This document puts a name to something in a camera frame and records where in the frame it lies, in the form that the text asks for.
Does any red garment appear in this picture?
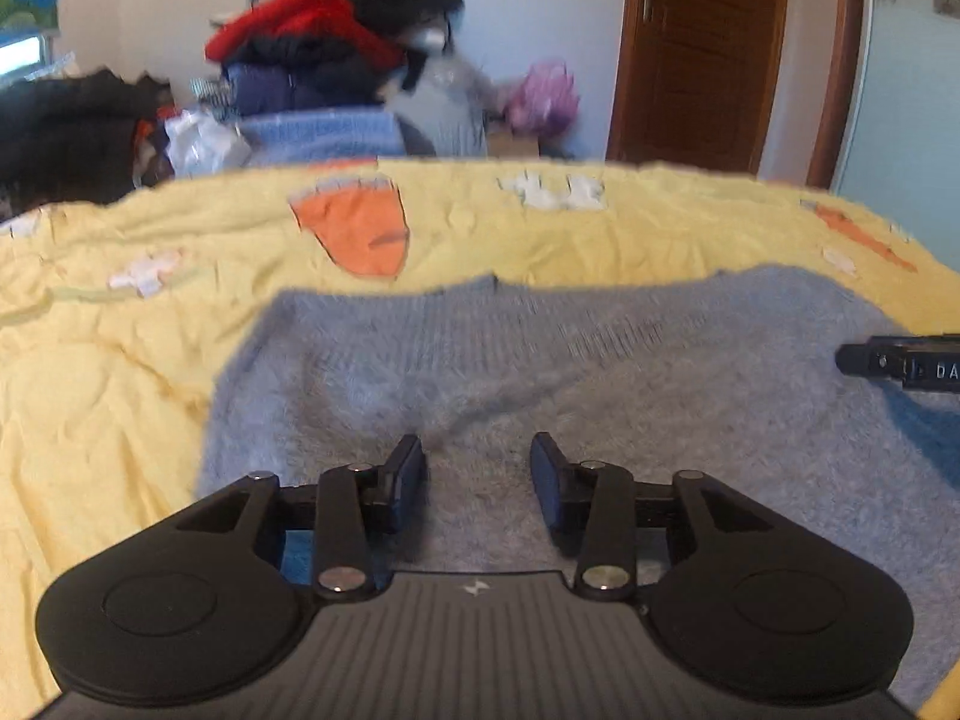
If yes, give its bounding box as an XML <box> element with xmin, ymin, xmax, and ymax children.
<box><xmin>205</xmin><ymin>0</ymin><xmax>406</xmax><ymax>70</ymax></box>

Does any cardboard box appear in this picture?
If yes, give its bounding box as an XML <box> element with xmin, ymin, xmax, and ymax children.
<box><xmin>486</xmin><ymin>124</ymin><xmax>542</xmax><ymax>159</ymax></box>

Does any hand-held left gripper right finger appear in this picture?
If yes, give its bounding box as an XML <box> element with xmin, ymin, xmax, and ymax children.
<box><xmin>529</xmin><ymin>431</ymin><xmax>760</xmax><ymax>602</ymax></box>

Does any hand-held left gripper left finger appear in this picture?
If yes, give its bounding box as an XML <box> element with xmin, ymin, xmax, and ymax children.
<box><xmin>176</xmin><ymin>433</ymin><xmax>430</xmax><ymax>602</ymax></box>

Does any grey garment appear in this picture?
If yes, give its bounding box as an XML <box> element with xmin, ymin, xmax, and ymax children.
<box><xmin>390</xmin><ymin>49</ymin><xmax>512</xmax><ymax>158</ymax></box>

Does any navy and grey knit sweater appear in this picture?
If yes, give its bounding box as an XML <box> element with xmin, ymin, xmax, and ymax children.
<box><xmin>196</xmin><ymin>264</ymin><xmax>960</xmax><ymax>713</ymax></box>

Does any pink plastic bag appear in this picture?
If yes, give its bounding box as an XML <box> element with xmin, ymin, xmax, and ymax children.
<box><xmin>506</xmin><ymin>60</ymin><xmax>582</xmax><ymax>140</ymax></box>

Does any brown wooden door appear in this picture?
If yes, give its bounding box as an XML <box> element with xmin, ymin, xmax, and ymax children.
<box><xmin>606</xmin><ymin>0</ymin><xmax>793</xmax><ymax>175</ymax></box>

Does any black cloth pile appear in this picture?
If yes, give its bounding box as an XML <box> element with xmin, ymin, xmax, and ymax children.
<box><xmin>0</xmin><ymin>69</ymin><xmax>178</xmax><ymax>223</ymax></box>

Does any brown wooden door frame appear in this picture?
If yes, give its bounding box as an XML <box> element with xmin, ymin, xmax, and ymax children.
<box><xmin>804</xmin><ymin>0</ymin><xmax>869</xmax><ymax>190</ymax></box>

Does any yellow printed blanket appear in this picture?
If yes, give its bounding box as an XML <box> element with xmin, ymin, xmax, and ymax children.
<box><xmin>0</xmin><ymin>157</ymin><xmax>960</xmax><ymax>720</ymax></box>

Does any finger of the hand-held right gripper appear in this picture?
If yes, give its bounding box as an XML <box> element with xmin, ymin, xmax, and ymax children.
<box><xmin>835</xmin><ymin>337</ymin><xmax>920</xmax><ymax>385</ymax></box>

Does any white plastic bag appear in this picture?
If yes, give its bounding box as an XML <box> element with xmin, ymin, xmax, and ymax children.
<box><xmin>161</xmin><ymin>109</ymin><xmax>253</xmax><ymax>179</ymax></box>

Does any light blue towel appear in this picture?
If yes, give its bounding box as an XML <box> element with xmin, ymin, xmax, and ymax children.
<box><xmin>238</xmin><ymin>106</ymin><xmax>406</xmax><ymax>168</ymax></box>

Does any navy garment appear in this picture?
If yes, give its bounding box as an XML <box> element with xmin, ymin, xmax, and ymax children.
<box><xmin>225</xmin><ymin>37</ymin><xmax>389</xmax><ymax>118</ymax></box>

